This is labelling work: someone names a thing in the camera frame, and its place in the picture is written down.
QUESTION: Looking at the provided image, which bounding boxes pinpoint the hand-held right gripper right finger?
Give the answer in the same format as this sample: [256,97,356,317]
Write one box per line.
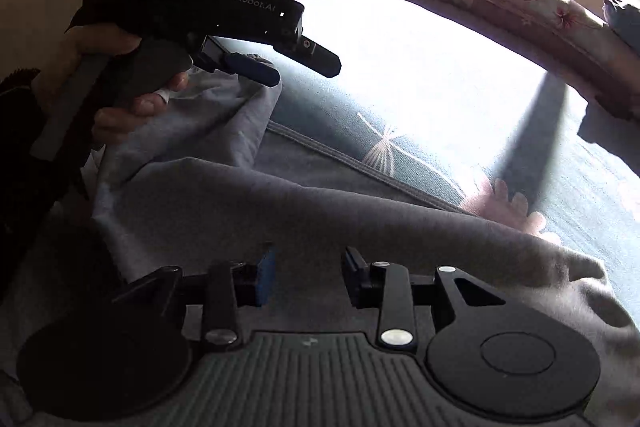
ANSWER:
[341,247,506,350]

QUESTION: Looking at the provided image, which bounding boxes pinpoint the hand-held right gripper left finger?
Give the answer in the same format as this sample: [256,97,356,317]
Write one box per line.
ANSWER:
[112,244,278,353]

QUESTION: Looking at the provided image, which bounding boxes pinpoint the teal floral pillow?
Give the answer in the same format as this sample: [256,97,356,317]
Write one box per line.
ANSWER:
[602,0,640,54]

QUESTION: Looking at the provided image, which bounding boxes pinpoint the grey drawstring sweatpants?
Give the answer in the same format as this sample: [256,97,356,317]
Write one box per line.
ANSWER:
[0,52,640,427]

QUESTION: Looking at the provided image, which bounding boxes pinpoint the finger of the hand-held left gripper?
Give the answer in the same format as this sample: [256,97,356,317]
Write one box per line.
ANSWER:
[192,49,282,88]
[292,34,342,78]

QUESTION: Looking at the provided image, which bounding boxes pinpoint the person's left forearm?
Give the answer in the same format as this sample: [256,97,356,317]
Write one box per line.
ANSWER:
[0,67,101,303]

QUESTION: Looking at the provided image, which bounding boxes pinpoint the person's left hand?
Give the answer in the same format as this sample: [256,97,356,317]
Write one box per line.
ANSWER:
[30,24,191,146]

